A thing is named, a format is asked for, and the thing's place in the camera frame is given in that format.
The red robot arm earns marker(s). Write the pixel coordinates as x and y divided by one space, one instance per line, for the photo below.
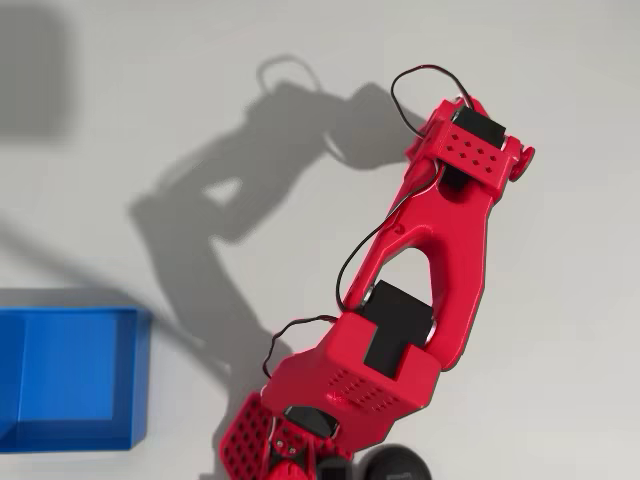
450 240

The blue plastic bin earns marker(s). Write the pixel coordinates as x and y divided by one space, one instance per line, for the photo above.
75 370

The black gooseneck stand round base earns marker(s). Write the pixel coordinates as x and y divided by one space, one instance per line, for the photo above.
397 462

